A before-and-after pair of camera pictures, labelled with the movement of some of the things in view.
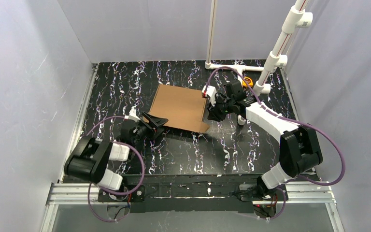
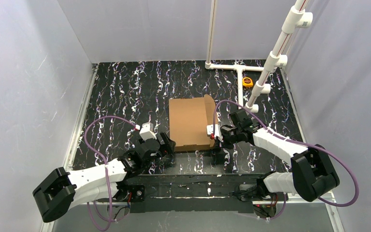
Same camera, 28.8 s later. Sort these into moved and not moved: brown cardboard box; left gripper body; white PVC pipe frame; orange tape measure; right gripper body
Moved: right gripper body; brown cardboard box; left gripper body
Not moved: orange tape measure; white PVC pipe frame
